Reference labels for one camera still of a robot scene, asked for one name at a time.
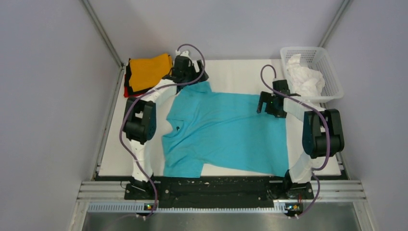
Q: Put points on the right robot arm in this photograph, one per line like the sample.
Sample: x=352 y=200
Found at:
x=322 y=134

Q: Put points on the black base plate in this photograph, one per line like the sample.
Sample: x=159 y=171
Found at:
x=219 y=191

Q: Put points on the white crumpled shirt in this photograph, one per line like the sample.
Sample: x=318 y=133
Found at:
x=305 y=81

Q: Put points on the teal polo shirt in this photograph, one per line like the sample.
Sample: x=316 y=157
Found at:
x=223 y=130

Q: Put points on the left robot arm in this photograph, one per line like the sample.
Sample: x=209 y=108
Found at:
x=163 y=78

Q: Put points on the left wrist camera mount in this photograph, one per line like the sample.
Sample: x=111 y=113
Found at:
x=185 y=53

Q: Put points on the red folded shirt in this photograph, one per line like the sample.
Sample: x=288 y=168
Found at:
x=129 y=93

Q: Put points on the white cable duct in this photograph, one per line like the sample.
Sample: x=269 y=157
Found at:
x=142 y=208

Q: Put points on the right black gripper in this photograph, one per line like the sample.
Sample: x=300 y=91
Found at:
x=265 y=97

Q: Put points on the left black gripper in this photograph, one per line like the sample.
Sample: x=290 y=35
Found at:
x=191 y=66

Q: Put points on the orange folded shirt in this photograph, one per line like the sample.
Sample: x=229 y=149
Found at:
x=146 y=72

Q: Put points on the white plastic basket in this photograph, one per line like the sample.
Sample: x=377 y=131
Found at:
x=315 y=58

